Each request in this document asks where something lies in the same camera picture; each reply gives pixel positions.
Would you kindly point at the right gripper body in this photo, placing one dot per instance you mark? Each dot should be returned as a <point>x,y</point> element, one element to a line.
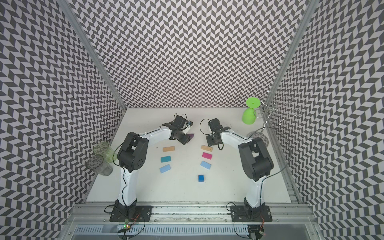
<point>211,141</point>

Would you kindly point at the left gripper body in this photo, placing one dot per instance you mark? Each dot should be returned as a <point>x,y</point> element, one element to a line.
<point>179,133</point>

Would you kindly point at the natural wood block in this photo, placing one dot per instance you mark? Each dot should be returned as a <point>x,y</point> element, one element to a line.
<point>206,148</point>
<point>169,149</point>

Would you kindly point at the magenta block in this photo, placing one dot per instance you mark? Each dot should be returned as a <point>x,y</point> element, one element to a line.
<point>207,156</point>

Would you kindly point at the teal block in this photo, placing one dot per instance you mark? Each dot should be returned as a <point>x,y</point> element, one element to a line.
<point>165,159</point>

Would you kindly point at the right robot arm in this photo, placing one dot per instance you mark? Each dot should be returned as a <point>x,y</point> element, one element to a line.
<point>255,159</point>

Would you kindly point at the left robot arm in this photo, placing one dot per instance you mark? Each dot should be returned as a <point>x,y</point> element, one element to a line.
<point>132,156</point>

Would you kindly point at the light blue block right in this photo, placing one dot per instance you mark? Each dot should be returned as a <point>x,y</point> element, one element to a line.
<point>206,165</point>

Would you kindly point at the light blue block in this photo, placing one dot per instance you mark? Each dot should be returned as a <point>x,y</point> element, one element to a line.
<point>206,165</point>
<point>165,169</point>

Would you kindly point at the light blue block left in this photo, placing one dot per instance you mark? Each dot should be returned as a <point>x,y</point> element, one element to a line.
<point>165,169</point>

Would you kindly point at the green plastic wine glass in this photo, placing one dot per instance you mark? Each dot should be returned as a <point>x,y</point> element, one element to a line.
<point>249,116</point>

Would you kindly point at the dark blue cube block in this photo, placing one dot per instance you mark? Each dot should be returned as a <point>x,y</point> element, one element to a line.
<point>201,178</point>

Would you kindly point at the green transparent cup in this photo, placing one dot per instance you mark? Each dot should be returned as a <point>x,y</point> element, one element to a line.
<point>104,149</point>

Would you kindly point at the grey transparent cup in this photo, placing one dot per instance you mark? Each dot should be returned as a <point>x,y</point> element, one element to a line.
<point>99,165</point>

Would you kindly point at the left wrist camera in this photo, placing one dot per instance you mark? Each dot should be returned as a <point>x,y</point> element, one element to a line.
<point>188,127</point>

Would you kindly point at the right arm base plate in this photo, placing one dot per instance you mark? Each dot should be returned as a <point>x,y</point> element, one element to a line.
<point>260,214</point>

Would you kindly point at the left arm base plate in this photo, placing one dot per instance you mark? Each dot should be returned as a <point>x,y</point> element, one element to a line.
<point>138,214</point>

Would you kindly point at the aluminium front rail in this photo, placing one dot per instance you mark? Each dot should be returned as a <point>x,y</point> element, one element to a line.
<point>193,213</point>

